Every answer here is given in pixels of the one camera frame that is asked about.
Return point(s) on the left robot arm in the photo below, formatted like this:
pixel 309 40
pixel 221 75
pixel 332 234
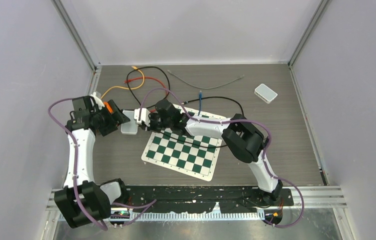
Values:
pixel 81 201

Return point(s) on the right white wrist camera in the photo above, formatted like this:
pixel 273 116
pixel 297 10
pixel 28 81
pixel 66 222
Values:
pixel 141 116

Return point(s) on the white switch box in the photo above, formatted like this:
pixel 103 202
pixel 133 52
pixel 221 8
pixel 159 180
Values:
pixel 265 93
pixel 131 127

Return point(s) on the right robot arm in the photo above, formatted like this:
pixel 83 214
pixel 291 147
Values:
pixel 240 135

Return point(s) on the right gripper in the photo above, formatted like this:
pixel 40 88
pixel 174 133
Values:
pixel 152 115

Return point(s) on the green white chessboard mat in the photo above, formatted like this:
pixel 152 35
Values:
pixel 193 156

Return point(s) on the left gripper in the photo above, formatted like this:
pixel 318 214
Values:
pixel 115 119

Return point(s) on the orange toy on grey plate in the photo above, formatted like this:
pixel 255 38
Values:
pixel 109 108

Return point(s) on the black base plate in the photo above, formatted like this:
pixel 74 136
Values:
pixel 202 199

